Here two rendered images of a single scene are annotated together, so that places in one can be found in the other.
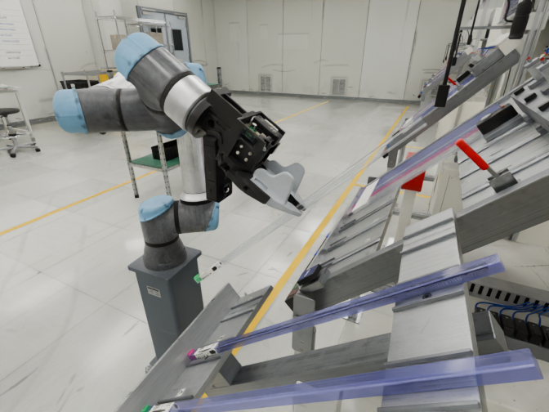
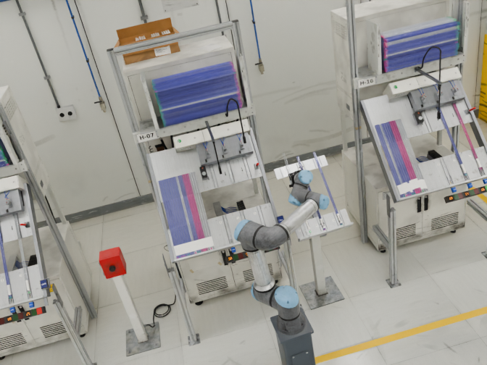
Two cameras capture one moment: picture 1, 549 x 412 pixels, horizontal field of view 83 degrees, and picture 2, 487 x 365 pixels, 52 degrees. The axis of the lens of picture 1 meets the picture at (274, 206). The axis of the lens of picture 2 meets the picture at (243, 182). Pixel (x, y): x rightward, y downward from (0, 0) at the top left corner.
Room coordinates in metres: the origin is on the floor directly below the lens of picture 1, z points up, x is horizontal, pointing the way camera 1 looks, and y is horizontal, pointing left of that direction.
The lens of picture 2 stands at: (2.02, 1.94, 2.61)
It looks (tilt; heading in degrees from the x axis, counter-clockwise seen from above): 31 degrees down; 238
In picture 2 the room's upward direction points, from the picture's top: 12 degrees counter-clockwise
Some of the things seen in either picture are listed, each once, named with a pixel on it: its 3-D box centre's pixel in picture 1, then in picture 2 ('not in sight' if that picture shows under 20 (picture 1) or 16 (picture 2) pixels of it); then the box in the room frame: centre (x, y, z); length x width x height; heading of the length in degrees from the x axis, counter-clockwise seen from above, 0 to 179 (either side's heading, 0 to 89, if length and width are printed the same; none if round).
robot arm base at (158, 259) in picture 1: (163, 246); (290, 317); (0.92, 0.40, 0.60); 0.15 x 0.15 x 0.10
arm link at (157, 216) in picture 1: (160, 217); (286, 300); (0.92, 0.39, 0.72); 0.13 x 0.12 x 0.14; 101
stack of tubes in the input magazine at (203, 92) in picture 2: not in sight; (197, 93); (0.58, -0.64, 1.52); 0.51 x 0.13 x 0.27; 153
